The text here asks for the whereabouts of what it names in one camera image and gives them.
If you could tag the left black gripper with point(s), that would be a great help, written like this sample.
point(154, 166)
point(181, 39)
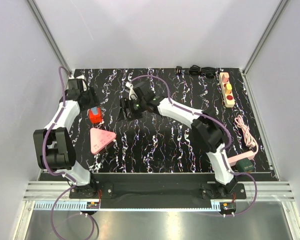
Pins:
point(94, 100)

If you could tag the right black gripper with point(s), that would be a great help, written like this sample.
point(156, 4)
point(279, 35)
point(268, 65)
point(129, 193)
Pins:
point(126, 104)

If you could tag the red cube socket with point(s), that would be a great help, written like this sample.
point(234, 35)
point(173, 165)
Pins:
point(95, 119)

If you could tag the pink triangular socket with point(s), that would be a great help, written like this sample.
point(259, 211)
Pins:
point(100, 139)

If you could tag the pink power strip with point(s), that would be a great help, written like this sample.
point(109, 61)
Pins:
point(246, 155)

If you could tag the dark green plug adapter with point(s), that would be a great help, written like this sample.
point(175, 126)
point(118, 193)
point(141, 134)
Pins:
point(244, 166)

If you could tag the light blue plug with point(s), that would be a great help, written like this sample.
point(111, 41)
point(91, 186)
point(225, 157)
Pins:
point(95, 111)

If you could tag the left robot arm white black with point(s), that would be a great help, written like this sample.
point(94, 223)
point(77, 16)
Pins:
point(54, 149)

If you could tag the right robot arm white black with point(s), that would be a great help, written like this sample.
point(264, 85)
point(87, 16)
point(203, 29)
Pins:
point(211, 136)

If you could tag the black plug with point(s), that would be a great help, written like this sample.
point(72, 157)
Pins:
point(178, 70)

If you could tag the wooden socket strip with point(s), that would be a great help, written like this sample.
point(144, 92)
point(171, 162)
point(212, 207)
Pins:
point(228, 97)

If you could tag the pink plug on wooden strip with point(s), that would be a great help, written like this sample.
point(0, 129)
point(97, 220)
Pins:
point(224, 77)

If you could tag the yellow plug on wooden strip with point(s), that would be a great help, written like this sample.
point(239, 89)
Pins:
point(228, 87)

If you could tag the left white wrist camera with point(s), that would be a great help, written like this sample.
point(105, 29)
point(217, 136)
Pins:
point(77, 82)

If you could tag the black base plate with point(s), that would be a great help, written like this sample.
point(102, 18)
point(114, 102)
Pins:
point(150, 190)

